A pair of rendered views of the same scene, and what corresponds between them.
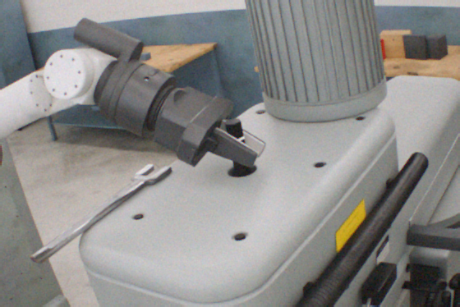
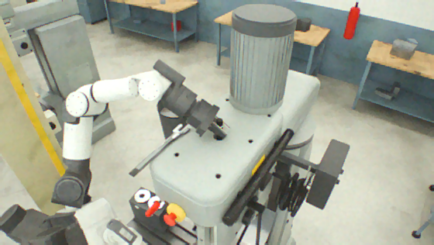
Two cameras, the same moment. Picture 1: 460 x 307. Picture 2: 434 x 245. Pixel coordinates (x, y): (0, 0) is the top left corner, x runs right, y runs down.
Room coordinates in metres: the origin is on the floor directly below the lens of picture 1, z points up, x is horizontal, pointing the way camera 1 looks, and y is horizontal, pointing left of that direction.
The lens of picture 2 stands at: (0.07, 0.06, 2.47)
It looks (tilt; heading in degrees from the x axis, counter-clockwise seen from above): 39 degrees down; 355
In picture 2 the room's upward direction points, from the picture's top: straight up
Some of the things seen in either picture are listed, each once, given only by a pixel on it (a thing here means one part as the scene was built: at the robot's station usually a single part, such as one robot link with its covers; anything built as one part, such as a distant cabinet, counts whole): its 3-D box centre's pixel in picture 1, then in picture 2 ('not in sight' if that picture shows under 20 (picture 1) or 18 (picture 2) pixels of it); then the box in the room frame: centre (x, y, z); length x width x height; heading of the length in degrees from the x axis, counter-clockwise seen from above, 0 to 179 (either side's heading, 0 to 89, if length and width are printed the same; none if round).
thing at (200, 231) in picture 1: (259, 218); (221, 151); (0.73, -0.02, 1.81); 0.47 x 0.26 x 0.16; 141
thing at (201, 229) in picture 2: not in sight; (203, 234); (0.63, 0.06, 1.45); 0.04 x 0.04 x 0.21; 51
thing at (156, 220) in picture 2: not in sight; (151, 208); (1.03, 0.36, 1.04); 0.22 x 0.12 x 0.20; 58
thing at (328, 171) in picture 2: not in sight; (328, 174); (0.74, -0.46, 1.62); 0.20 x 0.09 x 0.21; 141
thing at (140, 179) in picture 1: (101, 210); (160, 149); (0.67, 0.17, 1.89); 0.24 x 0.04 x 0.01; 142
